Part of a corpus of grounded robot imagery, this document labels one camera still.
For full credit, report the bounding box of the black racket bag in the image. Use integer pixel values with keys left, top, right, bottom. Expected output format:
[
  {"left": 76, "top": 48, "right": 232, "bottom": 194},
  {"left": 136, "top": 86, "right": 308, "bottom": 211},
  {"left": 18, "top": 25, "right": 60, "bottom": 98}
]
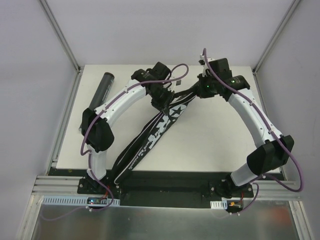
[{"left": 109, "top": 83, "right": 199, "bottom": 185}]

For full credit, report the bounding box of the black shuttlecock tube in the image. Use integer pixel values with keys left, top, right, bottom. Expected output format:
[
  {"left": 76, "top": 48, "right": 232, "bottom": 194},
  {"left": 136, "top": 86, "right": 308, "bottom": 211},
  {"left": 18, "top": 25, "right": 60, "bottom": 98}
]
[{"left": 78, "top": 71, "right": 116, "bottom": 131}]

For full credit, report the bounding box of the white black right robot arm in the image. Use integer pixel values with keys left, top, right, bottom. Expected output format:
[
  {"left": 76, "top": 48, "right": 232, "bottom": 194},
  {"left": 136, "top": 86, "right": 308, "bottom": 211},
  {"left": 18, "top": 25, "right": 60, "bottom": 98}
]
[{"left": 197, "top": 55, "right": 294, "bottom": 199}]

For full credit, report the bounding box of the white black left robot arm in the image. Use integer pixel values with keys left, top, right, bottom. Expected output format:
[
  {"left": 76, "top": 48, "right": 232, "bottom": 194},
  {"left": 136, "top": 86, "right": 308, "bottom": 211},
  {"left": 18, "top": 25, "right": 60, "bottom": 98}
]
[{"left": 80, "top": 62, "right": 172, "bottom": 195}]

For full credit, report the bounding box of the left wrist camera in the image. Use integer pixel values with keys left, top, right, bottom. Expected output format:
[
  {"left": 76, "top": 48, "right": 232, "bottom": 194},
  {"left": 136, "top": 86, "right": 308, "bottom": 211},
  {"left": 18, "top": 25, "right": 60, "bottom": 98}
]
[{"left": 175, "top": 79, "right": 182, "bottom": 86}]

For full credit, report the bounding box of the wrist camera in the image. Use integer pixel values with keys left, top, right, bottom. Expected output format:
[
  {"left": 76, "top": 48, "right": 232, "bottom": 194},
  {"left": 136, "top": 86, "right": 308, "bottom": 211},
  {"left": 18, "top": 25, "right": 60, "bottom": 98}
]
[
  {"left": 198, "top": 55, "right": 209, "bottom": 77},
  {"left": 175, "top": 79, "right": 182, "bottom": 86}
]

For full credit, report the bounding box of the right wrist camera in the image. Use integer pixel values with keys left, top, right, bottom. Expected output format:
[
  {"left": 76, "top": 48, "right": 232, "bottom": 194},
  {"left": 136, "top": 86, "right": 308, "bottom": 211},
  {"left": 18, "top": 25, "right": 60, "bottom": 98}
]
[{"left": 198, "top": 55, "right": 209, "bottom": 77}]

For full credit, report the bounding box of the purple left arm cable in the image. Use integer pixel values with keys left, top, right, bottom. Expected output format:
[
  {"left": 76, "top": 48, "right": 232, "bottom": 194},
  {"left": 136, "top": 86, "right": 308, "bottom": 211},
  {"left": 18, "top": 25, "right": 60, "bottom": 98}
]
[{"left": 80, "top": 64, "right": 190, "bottom": 212}]

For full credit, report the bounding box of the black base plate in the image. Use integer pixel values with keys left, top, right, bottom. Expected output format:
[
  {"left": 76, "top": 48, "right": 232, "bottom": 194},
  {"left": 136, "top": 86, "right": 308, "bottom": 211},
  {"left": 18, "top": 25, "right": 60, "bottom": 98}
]
[{"left": 77, "top": 171, "right": 253, "bottom": 208}]

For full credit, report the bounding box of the aluminium frame rail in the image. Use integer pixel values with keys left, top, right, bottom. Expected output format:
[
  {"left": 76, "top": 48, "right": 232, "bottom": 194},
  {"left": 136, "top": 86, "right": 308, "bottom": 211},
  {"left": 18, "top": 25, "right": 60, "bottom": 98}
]
[{"left": 31, "top": 175, "right": 302, "bottom": 201}]

